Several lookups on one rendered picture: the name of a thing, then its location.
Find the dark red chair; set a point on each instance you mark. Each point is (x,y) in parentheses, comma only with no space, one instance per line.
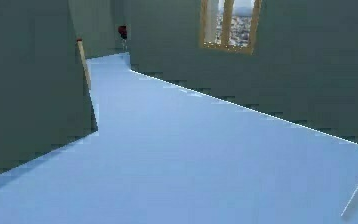
(122,32)

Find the wooden framed window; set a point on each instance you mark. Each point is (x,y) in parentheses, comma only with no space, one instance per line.
(227,23)

